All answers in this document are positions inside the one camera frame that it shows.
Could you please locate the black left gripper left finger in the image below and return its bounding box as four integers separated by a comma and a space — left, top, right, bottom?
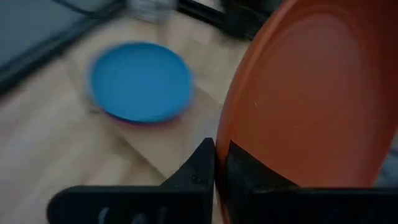
46, 138, 217, 224

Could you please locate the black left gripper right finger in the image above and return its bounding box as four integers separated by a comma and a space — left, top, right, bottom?
224, 141, 398, 224

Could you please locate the orange plate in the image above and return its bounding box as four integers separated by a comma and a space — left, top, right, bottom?
215, 0, 398, 224

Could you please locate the blue plate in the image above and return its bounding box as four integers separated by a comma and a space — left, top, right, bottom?
88, 41, 195, 125

